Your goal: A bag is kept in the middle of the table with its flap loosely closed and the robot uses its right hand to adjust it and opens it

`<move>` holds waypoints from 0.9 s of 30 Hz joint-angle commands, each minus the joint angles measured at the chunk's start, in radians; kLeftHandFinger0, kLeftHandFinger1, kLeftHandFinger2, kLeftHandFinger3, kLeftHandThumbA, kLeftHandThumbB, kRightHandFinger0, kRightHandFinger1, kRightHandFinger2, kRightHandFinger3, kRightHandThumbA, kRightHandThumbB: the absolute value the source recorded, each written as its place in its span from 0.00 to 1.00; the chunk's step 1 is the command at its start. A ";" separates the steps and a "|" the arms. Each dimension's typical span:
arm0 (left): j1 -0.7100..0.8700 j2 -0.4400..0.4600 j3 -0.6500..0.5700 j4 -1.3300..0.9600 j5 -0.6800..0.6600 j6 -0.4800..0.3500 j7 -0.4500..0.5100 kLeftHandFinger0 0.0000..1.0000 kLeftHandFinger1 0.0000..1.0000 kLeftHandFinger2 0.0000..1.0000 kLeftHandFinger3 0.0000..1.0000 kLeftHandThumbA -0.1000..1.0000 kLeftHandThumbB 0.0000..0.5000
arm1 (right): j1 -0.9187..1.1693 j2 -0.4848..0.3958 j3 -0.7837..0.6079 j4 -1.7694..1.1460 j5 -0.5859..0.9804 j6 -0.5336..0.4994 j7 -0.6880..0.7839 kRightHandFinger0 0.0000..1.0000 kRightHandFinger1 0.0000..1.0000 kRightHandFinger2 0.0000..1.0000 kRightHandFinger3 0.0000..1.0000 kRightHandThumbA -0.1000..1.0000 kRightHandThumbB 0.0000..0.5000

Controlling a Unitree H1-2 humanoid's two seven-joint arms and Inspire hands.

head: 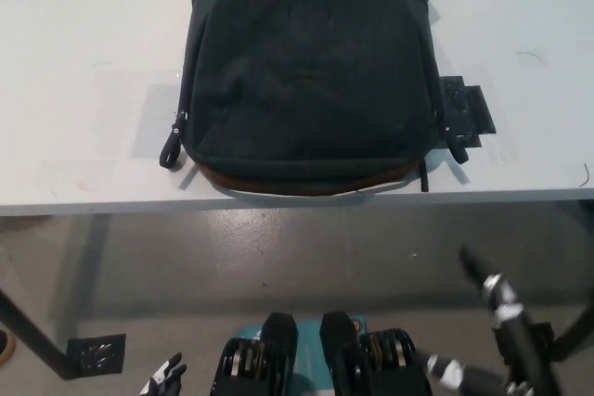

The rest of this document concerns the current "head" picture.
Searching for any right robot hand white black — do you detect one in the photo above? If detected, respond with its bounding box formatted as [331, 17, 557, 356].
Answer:
[414, 245, 558, 396]

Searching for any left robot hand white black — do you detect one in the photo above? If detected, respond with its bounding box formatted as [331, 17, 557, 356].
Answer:
[137, 351, 188, 396]

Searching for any dark grey backpack brown trim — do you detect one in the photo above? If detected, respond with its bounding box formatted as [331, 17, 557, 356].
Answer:
[157, 0, 470, 197]

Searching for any black table leg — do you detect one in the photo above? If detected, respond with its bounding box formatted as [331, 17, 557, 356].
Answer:
[551, 291, 594, 364]
[0, 284, 78, 375]

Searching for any round tan black roll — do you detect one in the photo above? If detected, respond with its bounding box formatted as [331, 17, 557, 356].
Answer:
[0, 328, 18, 367]

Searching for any black tape patch on table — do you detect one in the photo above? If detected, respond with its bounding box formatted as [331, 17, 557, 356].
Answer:
[438, 75, 497, 149]

